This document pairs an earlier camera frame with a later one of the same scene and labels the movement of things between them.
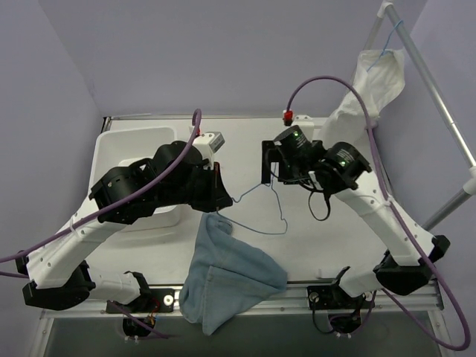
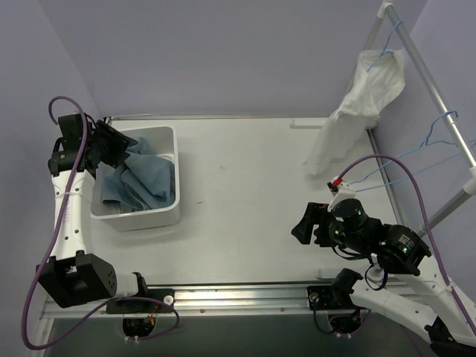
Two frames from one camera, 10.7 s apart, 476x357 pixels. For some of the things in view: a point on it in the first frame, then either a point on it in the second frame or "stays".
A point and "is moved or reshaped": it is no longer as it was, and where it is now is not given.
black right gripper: x=266 y=161 -> x=320 y=228
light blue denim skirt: x=227 y=276 is moved or reshaped
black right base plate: x=328 y=297 stays
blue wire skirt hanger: x=278 y=203 -> x=423 y=144
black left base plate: x=158 y=300 stays
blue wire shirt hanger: x=384 y=47 stays
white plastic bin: x=115 y=148 stays
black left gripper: x=215 y=184 -> x=112 y=143
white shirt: x=380 y=79 stays
